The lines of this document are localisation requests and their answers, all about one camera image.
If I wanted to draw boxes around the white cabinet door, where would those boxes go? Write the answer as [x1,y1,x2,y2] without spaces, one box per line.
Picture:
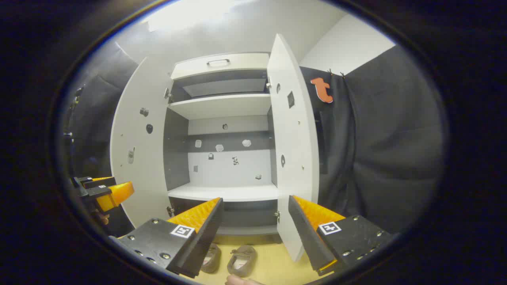
[267,33,320,262]
[110,57,173,229]

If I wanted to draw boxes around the white cabinet drawer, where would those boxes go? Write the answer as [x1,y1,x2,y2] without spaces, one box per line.
[171,53,271,80]

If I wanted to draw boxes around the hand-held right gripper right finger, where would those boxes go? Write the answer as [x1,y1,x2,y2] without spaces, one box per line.
[288,195,393,277]

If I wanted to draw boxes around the brown fuzzy shoe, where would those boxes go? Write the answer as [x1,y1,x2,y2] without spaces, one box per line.
[200,243,222,274]
[227,245,258,277]

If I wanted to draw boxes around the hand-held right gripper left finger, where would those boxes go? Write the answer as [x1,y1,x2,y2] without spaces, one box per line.
[108,197,224,279]

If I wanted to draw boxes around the white shoe cabinet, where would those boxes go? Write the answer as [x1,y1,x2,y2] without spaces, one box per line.
[110,33,320,262]

